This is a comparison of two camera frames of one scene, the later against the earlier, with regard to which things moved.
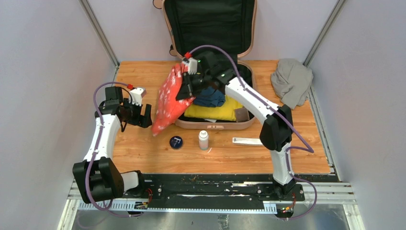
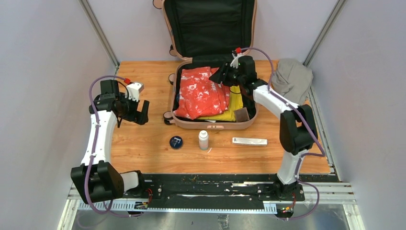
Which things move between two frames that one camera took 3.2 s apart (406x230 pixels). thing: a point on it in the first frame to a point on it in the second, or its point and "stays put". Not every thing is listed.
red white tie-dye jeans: [168, 108] to [199, 96]
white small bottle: [203, 140] stays put
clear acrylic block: [242, 115] stays put
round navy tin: [176, 143] stays put
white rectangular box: [246, 141] stays put
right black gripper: [187, 89] to [219, 77]
